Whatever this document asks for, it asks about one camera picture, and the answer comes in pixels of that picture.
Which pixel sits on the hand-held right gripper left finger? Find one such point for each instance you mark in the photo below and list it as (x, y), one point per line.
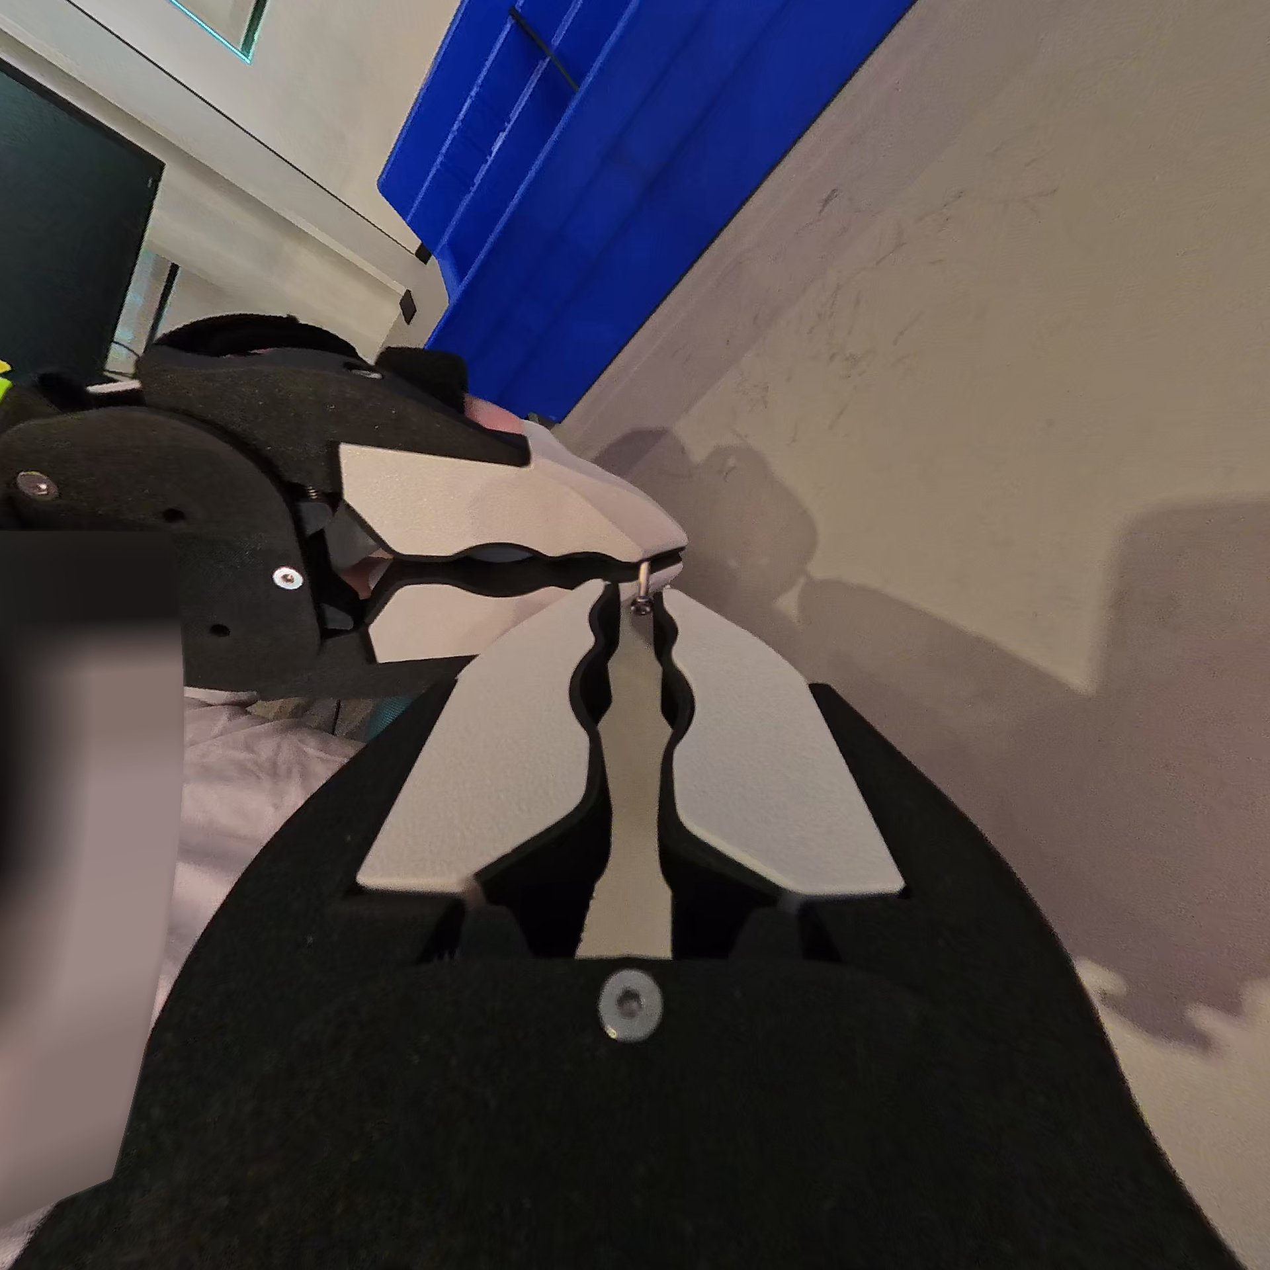
(476, 784)

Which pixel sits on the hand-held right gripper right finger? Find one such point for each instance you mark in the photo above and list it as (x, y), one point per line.
(783, 784)

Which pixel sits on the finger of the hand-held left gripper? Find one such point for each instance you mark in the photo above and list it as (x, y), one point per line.
(446, 625)
(466, 501)

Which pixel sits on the blue bin with divider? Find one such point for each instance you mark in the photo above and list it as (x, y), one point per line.
(596, 179)

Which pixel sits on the person's left hand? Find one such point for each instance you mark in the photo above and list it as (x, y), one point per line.
(496, 415)

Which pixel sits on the operator in white shirt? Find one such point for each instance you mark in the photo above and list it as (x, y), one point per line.
(248, 795)

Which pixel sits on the large black monitor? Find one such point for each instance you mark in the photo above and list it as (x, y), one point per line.
(59, 219)

